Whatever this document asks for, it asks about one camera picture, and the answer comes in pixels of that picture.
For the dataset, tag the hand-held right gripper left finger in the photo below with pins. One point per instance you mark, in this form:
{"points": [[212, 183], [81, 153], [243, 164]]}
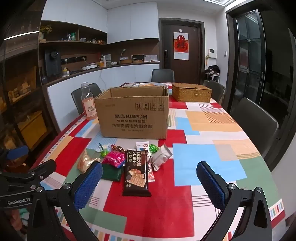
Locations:
{"points": [[89, 185]]}

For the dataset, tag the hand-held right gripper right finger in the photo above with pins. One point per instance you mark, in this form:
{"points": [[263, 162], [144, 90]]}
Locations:
{"points": [[210, 185]]}

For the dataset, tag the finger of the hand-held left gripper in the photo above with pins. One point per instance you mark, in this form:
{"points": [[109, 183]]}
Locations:
{"points": [[17, 151], [45, 168]]}

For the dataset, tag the green lollipop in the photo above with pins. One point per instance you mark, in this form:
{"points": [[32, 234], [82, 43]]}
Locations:
{"points": [[104, 153]]}

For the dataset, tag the brown cracker packet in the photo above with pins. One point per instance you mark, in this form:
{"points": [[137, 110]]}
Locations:
{"points": [[135, 176]]}

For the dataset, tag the brown cardboard box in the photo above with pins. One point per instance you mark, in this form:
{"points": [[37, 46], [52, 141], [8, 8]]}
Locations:
{"points": [[131, 115]]}

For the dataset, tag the colourful patchwork tablecloth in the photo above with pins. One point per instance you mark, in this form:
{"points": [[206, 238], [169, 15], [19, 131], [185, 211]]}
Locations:
{"points": [[208, 162]]}

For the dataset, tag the gold foil snack packet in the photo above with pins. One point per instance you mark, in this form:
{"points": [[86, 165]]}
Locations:
{"points": [[85, 162]]}

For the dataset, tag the dark green snack packet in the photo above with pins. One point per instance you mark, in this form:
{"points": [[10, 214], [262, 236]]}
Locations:
{"points": [[111, 172]]}

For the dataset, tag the pink snack packet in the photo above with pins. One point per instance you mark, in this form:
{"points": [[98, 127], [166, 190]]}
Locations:
{"points": [[113, 158]]}

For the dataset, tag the brown foil candy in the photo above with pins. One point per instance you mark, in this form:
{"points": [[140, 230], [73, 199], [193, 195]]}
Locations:
{"points": [[113, 146], [119, 148]]}

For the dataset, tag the silver foil snack packet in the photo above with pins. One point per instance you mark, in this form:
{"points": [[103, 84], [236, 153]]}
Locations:
{"points": [[160, 157]]}

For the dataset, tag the wooden glass display cabinet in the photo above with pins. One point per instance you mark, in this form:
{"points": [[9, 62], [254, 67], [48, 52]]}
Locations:
{"points": [[20, 92]]}

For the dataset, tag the white and blue snack packet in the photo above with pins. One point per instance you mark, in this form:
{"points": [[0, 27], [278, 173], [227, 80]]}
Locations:
{"points": [[142, 146]]}

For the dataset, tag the green foil candy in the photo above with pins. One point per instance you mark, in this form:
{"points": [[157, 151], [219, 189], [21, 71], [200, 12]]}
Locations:
{"points": [[153, 148]]}

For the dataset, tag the pink drink bottle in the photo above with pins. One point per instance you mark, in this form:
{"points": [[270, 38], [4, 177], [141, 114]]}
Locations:
{"points": [[89, 109]]}

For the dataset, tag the grey dining chair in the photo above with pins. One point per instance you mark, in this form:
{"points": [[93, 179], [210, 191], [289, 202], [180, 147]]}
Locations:
{"points": [[216, 90], [163, 75], [254, 122], [77, 99]]}

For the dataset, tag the dark thermos flask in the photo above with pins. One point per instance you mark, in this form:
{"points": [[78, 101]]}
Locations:
{"points": [[44, 80]]}

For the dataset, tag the lidded wicker basket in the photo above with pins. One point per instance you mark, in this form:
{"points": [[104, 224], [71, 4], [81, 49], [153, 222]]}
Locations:
{"points": [[192, 93]]}

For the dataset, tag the white storage rack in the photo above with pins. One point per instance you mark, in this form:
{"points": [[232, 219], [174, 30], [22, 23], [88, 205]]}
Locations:
{"points": [[216, 78]]}

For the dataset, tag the black bag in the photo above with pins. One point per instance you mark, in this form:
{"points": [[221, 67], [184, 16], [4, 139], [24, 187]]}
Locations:
{"points": [[212, 69]]}

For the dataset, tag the white lower cabinets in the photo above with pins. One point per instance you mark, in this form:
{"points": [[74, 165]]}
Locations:
{"points": [[124, 74]]}

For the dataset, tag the white plastic fruit basket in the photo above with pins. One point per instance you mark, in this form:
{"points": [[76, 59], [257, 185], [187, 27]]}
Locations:
{"points": [[150, 83]]}

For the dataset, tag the yellow hanging charm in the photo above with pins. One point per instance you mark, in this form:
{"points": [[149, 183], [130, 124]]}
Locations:
{"points": [[207, 62]]}

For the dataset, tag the yellow flower bunch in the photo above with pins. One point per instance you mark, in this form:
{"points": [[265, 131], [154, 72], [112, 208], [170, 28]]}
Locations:
{"points": [[45, 29]]}

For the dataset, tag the green bottle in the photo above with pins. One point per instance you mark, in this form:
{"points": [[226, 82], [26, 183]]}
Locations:
{"points": [[73, 36]]}

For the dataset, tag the wicker tray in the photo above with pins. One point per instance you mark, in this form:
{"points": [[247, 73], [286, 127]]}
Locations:
{"points": [[125, 61]]}

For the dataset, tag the white intercom panel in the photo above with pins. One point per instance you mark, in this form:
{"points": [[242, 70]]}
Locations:
{"points": [[212, 53]]}

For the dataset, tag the black framed glass door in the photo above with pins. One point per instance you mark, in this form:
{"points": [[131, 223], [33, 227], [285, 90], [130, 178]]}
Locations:
{"points": [[249, 58]]}

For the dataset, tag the white desk lamp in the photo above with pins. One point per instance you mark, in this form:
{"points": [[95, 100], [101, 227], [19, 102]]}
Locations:
{"points": [[123, 53]]}

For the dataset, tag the white paper cards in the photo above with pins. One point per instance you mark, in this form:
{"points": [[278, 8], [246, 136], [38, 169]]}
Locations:
{"points": [[151, 58]]}

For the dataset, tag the dark brown door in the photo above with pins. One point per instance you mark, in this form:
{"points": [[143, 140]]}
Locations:
{"points": [[168, 46]]}

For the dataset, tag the wall power outlet strip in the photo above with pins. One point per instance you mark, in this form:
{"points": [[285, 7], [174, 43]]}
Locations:
{"points": [[74, 59]]}

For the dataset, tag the wooden wall shelf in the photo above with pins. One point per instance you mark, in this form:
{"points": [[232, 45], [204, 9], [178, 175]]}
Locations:
{"points": [[69, 42]]}

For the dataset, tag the black picture frame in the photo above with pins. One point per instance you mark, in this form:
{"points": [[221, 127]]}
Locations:
{"points": [[138, 58]]}

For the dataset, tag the red wall calendar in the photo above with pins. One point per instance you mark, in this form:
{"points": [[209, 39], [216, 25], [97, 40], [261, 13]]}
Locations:
{"points": [[181, 46]]}

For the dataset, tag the white upper wall cabinets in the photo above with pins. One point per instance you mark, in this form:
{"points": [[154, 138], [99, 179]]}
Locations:
{"points": [[129, 25]]}

